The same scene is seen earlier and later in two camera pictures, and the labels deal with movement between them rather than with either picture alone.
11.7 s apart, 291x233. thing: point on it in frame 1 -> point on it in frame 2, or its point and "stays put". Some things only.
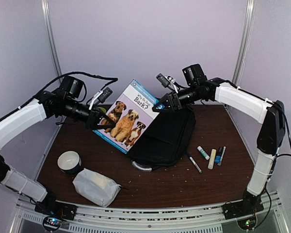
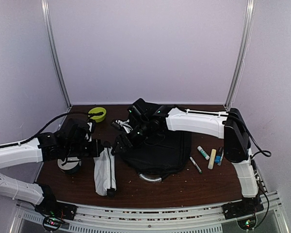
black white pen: [220, 161] stays put
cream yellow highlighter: [212, 158] stays put
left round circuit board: [52, 223] stays put
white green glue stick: [206, 156] stays put
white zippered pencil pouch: [98, 188] -> [105, 173]
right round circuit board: [248, 223] stays put
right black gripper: [176, 105] -> [120, 139]
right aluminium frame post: [245, 41] stays put
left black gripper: [93, 119] -> [95, 152]
